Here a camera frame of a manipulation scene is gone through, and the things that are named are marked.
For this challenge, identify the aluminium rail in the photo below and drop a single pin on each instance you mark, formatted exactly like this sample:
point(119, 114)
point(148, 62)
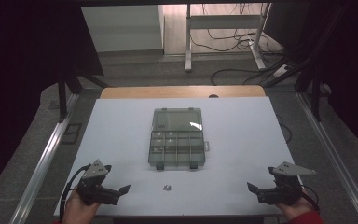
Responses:
point(43, 161)
point(332, 155)

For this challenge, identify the person's left hand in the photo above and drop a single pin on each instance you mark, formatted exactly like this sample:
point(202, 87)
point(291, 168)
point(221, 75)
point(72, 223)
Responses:
point(79, 211)

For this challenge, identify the white board mat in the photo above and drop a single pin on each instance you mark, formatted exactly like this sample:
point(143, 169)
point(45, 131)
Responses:
point(236, 140)

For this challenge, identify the white power strip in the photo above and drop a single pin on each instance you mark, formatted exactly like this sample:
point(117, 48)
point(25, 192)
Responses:
point(281, 71)

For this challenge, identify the white desk frame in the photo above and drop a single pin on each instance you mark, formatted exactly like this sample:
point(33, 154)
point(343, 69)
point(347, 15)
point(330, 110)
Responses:
point(188, 46)

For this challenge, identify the black metal stand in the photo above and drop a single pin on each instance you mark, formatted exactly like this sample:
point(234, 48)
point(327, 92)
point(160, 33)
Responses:
point(316, 99)
point(62, 99)

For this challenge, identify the wooden table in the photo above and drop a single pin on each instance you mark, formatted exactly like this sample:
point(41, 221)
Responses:
point(167, 92)

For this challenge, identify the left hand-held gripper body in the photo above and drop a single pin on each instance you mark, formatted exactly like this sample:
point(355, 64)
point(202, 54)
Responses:
point(92, 186)

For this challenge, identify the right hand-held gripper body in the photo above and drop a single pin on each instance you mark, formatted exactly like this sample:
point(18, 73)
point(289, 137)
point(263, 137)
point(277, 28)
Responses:
point(287, 189)

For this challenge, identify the black floor frame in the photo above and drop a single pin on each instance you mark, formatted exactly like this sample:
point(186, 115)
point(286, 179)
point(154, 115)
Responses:
point(71, 133)

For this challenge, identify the dark curtain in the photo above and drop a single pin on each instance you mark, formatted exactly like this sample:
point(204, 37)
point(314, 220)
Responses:
point(357, 77)
point(21, 77)

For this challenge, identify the person's right hand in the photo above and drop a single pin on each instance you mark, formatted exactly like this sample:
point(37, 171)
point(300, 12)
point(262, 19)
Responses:
point(296, 210)

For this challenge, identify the clear plastic compartment box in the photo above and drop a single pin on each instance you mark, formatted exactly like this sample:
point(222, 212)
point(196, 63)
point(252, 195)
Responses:
point(177, 146)

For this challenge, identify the small metal part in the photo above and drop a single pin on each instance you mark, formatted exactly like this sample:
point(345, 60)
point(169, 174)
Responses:
point(167, 187)

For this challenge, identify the white cabinet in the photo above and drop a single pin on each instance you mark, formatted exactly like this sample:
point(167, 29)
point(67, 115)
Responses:
point(124, 28)

